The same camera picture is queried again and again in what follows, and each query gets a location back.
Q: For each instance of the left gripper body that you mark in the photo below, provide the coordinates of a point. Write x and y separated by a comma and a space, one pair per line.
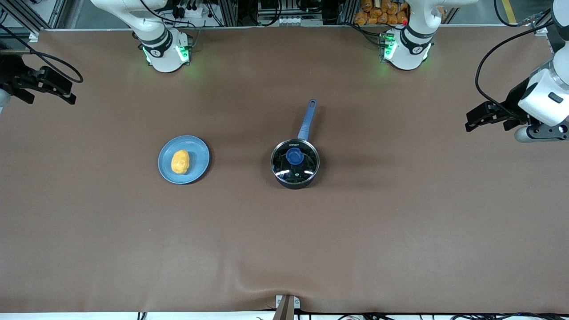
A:
514, 102

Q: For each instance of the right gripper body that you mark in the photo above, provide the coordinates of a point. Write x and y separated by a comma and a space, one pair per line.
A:
13, 75

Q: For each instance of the yellow potato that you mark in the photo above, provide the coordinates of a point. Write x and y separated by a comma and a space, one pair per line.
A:
181, 162

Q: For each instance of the glass lid with blue knob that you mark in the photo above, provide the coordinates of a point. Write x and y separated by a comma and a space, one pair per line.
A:
294, 156

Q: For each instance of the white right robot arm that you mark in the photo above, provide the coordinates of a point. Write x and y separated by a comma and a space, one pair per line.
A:
164, 58

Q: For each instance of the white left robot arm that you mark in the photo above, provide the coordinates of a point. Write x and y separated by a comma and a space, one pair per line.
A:
409, 55

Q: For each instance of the pile of orange packets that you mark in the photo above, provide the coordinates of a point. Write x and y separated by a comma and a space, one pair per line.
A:
378, 13

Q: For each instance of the white power strip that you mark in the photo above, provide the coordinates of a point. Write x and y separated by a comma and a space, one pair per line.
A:
189, 11

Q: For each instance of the blue plate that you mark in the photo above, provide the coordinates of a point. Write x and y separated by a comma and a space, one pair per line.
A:
198, 151

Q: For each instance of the brown table mat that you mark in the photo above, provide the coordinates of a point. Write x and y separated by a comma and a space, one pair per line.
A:
133, 244

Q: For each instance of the white terminal strip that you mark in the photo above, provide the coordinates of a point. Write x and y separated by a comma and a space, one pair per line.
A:
289, 20

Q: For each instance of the metal table clamp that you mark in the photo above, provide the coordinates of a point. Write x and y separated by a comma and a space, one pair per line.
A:
286, 309

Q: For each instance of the black left camera bracket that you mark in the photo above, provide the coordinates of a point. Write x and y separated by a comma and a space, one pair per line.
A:
549, 129

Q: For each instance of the aluminium frame strut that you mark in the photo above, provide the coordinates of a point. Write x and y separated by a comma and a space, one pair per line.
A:
60, 11

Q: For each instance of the aluminium frame post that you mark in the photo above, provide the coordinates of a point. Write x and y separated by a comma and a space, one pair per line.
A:
349, 11
227, 11

